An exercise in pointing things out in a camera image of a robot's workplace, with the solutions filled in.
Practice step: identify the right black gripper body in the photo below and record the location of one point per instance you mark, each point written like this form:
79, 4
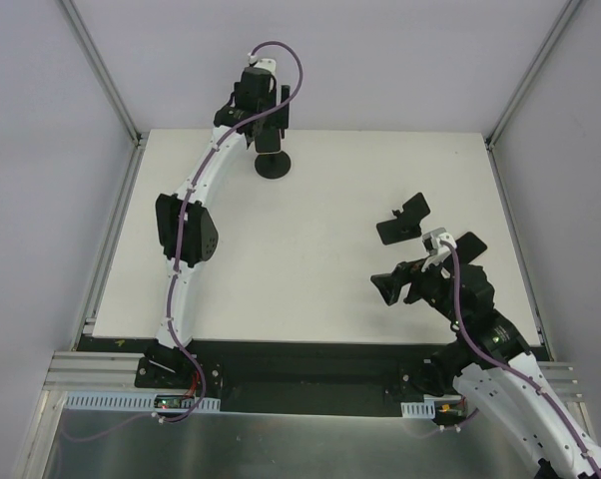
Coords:
415, 278

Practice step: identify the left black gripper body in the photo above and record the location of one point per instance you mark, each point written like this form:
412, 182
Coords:
269, 141

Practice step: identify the round base black phone stand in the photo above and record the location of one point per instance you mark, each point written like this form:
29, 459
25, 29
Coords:
273, 166

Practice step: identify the folding black phone stand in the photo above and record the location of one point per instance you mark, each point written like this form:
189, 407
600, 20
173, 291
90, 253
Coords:
406, 223

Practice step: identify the pink case smartphone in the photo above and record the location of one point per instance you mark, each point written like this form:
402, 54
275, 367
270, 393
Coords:
268, 142

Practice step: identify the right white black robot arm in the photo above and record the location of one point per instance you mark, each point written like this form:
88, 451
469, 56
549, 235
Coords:
491, 364

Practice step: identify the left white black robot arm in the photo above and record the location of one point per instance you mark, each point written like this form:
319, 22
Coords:
255, 117

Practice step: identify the white case smartphone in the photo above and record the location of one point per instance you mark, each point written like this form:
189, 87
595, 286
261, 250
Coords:
469, 247

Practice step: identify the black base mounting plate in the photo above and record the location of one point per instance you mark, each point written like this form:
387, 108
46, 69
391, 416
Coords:
341, 379

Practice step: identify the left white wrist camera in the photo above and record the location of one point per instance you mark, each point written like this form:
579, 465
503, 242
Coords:
264, 63

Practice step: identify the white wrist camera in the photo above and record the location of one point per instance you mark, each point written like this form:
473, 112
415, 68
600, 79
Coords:
439, 244
264, 63

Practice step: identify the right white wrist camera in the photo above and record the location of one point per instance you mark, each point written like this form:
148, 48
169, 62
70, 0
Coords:
439, 244

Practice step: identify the right white cable duct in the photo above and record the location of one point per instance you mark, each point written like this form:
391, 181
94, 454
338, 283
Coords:
418, 410

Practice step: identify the white cable duct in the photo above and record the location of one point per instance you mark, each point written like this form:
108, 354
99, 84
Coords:
418, 410
129, 402

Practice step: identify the right aluminium frame post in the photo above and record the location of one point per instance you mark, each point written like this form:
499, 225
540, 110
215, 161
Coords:
565, 18

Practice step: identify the aluminium frame post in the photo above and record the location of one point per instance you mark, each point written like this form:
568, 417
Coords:
565, 18
99, 69

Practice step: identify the left aluminium frame post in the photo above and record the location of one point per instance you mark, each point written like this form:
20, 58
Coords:
99, 69

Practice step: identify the aluminium extrusion rail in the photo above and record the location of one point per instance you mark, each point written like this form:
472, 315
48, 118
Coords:
92, 371

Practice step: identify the left white cable duct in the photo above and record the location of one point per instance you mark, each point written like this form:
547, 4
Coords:
129, 402

